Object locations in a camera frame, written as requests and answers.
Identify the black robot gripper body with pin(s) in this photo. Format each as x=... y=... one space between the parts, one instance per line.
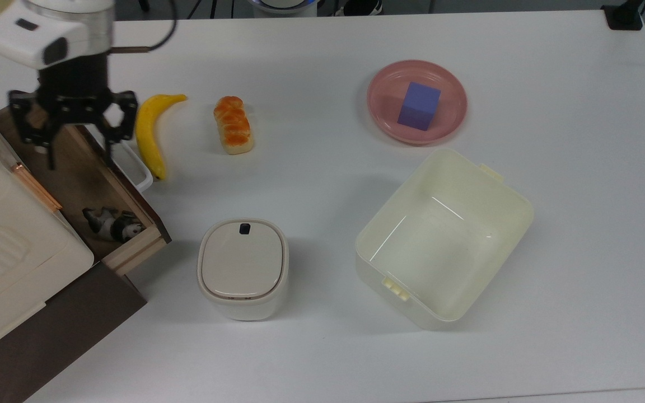
x=73 y=84

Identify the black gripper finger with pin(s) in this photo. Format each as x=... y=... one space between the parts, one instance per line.
x=30 y=126
x=120 y=120

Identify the black and white panda toy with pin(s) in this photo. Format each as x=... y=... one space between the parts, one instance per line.
x=114 y=225

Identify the yellow toy banana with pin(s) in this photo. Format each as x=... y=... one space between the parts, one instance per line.
x=148 y=134

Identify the wooden drawer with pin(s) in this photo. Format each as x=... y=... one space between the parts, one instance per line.
x=82 y=184

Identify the orange toy bread loaf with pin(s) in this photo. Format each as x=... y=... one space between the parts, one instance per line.
x=233 y=126

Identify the copper coloured strip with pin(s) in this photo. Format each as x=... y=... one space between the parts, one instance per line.
x=36 y=186

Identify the white lidded desktop bin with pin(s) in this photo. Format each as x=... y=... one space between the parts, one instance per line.
x=242 y=268

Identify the dark brown cabinet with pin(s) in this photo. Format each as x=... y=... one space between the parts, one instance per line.
x=48 y=336

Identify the black and white object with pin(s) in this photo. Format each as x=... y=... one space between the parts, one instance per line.
x=363 y=6

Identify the purple foam cube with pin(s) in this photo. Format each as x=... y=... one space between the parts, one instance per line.
x=419 y=106

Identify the pink plastic plate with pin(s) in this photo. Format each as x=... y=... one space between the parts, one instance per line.
x=445 y=120

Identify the cream plastic storage box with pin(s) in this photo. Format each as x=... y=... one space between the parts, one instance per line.
x=445 y=235

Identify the black table clamp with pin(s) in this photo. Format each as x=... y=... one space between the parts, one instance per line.
x=624 y=15

